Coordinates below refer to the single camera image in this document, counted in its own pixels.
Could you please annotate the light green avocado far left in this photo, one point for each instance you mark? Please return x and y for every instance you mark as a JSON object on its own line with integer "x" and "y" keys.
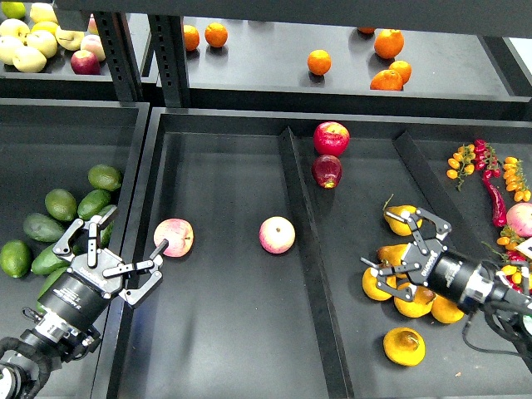
{"x": 16, "y": 258}

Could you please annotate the dark green avocado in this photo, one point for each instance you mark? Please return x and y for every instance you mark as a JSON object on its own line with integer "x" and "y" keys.
{"x": 49, "y": 281}

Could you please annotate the green avocado upper middle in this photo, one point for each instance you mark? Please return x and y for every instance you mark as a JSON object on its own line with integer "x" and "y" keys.
{"x": 93, "y": 203}

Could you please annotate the pink apple right edge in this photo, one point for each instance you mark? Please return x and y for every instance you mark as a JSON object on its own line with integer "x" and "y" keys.
{"x": 519, "y": 219}

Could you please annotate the pink apple centre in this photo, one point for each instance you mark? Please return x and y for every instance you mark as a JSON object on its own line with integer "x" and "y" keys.
{"x": 276, "y": 235}

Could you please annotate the orange small right shelf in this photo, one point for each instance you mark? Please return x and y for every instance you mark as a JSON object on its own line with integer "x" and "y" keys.
{"x": 403, "y": 68}

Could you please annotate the pink apple left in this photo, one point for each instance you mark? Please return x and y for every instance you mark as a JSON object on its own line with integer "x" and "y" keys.
{"x": 179, "y": 234}

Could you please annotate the black upper left shelf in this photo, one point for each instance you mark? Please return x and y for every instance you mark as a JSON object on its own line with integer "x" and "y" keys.
{"x": 57, "y": 80}

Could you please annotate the green avocado lower middle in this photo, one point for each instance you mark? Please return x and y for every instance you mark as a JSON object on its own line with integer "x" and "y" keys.
{"x": 47, "y": 262}

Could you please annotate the yellow pear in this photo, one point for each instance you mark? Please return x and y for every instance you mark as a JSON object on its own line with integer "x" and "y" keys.
{"x": 445, "y": 311}
{"x": 404, "y": 346}
{"x": 370, "y": 288}
{"x": 421, "y": 304}
{"x": 391, "y": 255}
{"x": 399, "y": 226}

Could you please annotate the green avocado upper left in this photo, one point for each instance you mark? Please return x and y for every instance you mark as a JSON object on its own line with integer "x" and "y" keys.
{"x": 61, "y": 205}

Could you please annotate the large orange right shelf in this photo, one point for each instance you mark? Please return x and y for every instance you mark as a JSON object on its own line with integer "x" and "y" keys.
{"x": 389, "y": 43}

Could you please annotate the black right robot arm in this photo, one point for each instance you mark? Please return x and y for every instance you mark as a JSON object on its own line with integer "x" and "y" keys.
{"x": 506, "y": 311}

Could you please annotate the green avocado top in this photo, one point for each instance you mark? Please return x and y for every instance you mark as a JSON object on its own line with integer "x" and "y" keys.
{"x": 105, "y": 177}

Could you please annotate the green avocado by tray wall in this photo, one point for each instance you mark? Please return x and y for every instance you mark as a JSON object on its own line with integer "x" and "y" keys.
{"x": 106, "y": 233}

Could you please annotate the black left tray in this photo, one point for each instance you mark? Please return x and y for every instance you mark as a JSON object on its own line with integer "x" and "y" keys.
{"x": 53, "y": 144}

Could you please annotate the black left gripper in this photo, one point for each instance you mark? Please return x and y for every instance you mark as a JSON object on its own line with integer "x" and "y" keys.
{"x": 83, "y": 292}

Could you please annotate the yellow pear top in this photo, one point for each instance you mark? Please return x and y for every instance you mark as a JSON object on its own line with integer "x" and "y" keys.
{"x": 399, "y": 226}

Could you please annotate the orange front right shelf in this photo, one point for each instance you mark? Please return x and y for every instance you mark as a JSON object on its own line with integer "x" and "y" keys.
{"x": 387, "y": 80}

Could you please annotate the red cherry tomato bunch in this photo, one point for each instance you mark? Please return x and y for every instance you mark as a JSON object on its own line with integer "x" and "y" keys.
{"x": 486, "y": 160}

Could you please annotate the pink apple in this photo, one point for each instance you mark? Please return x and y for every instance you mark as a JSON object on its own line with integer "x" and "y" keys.
{"x": 276, "y": 235}
{"x": 179, "y": 234}

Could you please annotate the red chili pepper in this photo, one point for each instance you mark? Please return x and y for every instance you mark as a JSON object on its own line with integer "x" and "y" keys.
{"x": 498, "y": 208}

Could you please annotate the black shelf upright post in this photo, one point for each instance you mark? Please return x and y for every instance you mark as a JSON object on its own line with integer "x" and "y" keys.
{"x": 166, "y": 38}

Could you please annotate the white label card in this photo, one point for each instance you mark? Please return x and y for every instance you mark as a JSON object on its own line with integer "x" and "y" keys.
{"x": 525, "y": 248}

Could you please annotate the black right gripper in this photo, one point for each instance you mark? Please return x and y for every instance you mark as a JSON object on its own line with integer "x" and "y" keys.
{"x": 431, "y": 264}

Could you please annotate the red apple on shelf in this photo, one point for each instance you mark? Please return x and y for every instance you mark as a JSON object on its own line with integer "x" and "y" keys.
{"x": 84, "y": 62}

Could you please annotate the dark red apple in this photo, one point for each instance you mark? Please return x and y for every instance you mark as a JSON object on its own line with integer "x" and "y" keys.
{"x": 327, "y": 171}

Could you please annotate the bright red apple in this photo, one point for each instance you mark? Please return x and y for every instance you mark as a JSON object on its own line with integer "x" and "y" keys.
{"x": 331, "y": 138}

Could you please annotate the mixed cherry tomatoes lower right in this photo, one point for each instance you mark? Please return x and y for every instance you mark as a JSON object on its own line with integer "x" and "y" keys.
{"x": 515, "y": 268}

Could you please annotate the orange cherry tomato bunch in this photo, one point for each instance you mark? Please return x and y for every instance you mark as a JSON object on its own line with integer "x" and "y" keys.
{"x": 461, "y": 165}

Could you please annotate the black middle divided tray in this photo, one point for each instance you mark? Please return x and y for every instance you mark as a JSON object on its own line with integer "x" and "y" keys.
{"x": 231, "y": 320}

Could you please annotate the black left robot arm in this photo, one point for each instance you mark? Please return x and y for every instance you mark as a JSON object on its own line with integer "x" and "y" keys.
{"x": 65, "y": 330}

